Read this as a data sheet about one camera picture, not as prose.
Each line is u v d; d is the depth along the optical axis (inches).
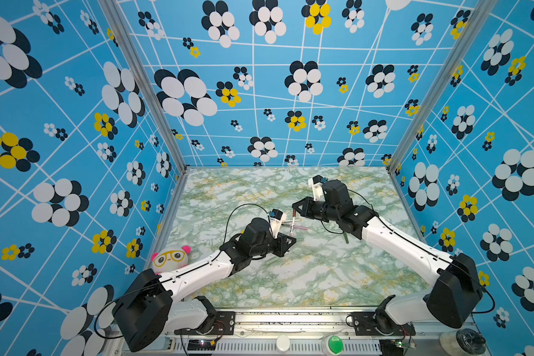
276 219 27.8
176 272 18.7
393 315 24.3
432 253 17.6
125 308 16.9
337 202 23.6
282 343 25.4
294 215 30.2
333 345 24.4
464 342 24.3
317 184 28.1
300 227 38.4
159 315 15.7
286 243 29.5
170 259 31.7
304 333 28.5
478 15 27.2
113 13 27.2
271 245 27.1
